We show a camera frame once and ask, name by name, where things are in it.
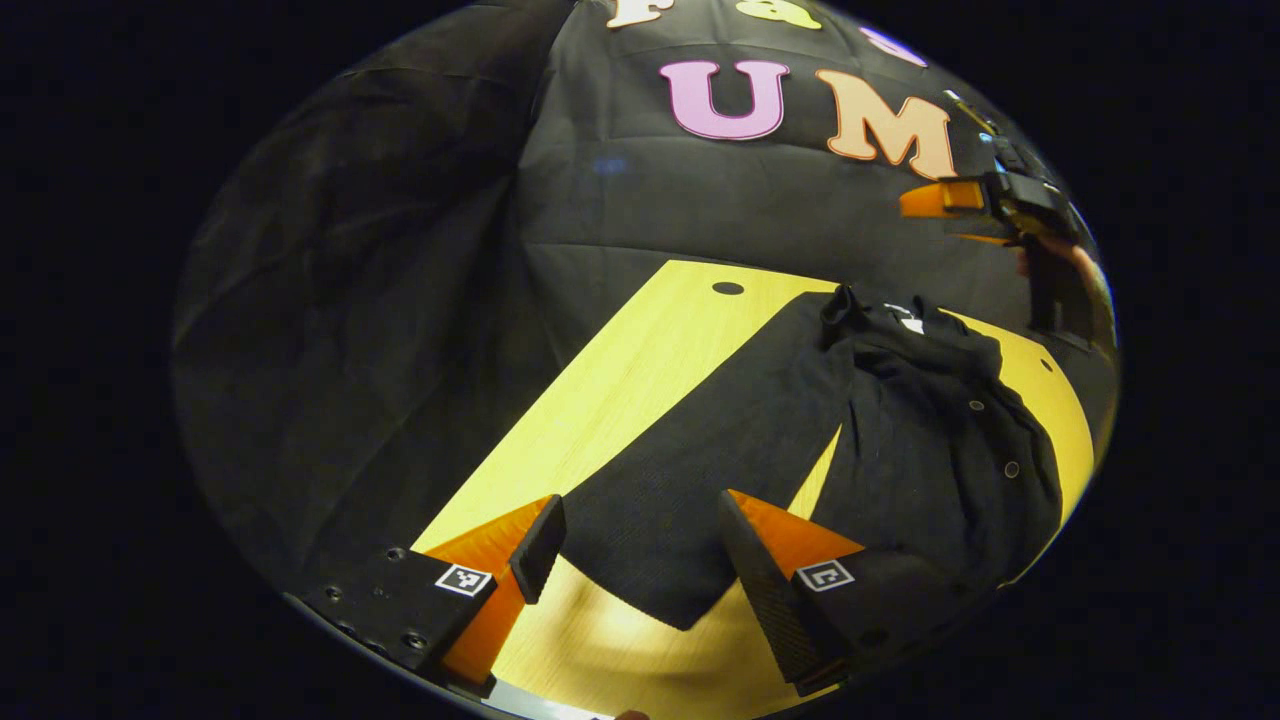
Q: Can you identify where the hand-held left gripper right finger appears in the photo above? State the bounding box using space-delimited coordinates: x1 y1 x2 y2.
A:
718 489 961 698

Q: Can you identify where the black button-up shirt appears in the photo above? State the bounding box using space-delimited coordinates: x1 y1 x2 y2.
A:
555 283 1063 631

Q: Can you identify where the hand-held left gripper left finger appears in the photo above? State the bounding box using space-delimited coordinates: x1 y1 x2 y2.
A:
290 493 568 699

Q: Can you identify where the black backdrop cloth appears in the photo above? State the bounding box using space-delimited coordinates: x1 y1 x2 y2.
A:
170 0 1121 591

